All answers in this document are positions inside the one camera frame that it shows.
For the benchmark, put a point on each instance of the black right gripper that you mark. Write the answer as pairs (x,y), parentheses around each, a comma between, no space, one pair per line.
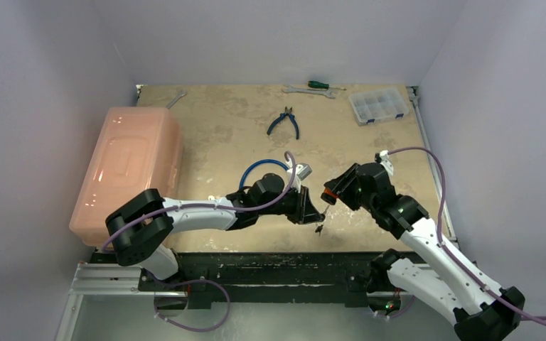
(345,180)

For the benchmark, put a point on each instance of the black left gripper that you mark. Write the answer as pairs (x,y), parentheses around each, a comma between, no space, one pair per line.
(303,212)

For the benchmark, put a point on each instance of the orange black padlock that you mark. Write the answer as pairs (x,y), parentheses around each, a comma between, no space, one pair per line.
(329,197)

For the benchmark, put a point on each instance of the black-headed key bunch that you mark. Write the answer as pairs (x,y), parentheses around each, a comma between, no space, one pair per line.
(320,225)

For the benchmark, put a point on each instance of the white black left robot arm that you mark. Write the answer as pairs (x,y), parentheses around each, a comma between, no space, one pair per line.
(138,229)

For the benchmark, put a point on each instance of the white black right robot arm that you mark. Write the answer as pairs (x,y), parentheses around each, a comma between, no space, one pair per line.
(472,302)

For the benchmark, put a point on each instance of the clear plastic organizer box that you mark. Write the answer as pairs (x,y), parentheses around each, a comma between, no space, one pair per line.
(378,105)

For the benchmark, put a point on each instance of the silver wrench near screwdriver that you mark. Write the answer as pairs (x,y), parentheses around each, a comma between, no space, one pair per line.
(291,89)

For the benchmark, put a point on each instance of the small silver wrench left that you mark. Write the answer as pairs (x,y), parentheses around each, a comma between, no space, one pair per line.
(180,94)

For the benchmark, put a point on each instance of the pink plastic storage box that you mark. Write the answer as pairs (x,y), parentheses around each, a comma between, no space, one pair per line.
(138,148)

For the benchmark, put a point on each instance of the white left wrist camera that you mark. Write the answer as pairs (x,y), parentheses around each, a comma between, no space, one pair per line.
(296,173)

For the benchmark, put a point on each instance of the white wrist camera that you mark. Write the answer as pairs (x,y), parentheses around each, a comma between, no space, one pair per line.
(296,173)
(383,158)

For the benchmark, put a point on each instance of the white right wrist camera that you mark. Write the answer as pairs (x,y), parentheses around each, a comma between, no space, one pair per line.
(383,158)

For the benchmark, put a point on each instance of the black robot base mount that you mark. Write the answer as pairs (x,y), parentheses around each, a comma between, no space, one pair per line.
(244,277)

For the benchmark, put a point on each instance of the blue cable lock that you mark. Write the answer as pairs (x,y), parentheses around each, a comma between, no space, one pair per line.
(261,167)

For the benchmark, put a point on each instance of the green-handled screwdriver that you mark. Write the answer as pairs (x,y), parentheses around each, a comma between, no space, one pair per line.
(323,86)

